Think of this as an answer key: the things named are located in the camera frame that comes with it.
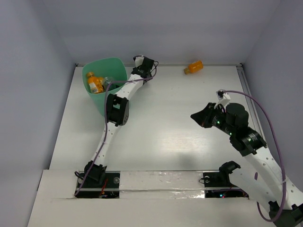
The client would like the amber ribbed orange bottle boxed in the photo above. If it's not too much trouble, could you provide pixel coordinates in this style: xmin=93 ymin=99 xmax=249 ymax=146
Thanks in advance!
xmin=184 ymin=61 xmax=204 ymax=75

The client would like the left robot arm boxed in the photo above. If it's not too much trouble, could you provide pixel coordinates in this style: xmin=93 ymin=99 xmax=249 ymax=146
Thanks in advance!
xmin=82 ymin=55 xmax=159 ymax=187

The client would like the clear water bottle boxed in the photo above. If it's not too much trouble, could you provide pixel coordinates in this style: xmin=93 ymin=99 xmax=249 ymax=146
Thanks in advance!
xmin=102 ymin=77 xmax=119 ymax=91

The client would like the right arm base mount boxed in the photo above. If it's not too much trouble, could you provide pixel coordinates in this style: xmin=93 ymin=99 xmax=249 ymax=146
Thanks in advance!
xmin=198 ymin=161 xmax=249 ymax=199

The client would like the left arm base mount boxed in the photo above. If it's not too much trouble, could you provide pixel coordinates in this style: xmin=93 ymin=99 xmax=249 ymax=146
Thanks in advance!
xmin=74 ymin=161 xmax=120 ymax=199

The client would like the green plastic bin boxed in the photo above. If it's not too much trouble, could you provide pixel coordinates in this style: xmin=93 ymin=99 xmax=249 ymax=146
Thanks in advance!
xmin=82 ymin=57 xmax=128 ymax=116

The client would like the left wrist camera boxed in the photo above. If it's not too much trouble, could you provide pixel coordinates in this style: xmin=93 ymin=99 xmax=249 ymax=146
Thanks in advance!
xmin=133 ymin=55 xmax=144 ymax=68

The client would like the aluminium rail right edge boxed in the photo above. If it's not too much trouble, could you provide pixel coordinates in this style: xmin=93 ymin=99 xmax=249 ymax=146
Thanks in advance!
xmin=236 ymin=63 xmax=266 ymax=140

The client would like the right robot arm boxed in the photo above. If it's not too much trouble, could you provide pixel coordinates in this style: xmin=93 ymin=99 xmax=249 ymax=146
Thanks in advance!
xmin=190 ymin=103 xmax=303 ymax=227

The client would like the orange juice bottle blue label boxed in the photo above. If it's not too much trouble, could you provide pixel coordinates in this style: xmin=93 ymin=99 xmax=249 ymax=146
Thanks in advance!
xmin=97 ymin=77 xmax=105 ymax=86

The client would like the small orange juice bottle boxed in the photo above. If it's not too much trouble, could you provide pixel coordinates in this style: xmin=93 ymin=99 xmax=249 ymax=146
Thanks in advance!
xmin=86 ymin=72 xmax=104 ymax=94

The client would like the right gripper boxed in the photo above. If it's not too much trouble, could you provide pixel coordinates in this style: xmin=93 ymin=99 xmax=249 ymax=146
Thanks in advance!
xmin=190 ymin=102 xmax=235 ymax=136

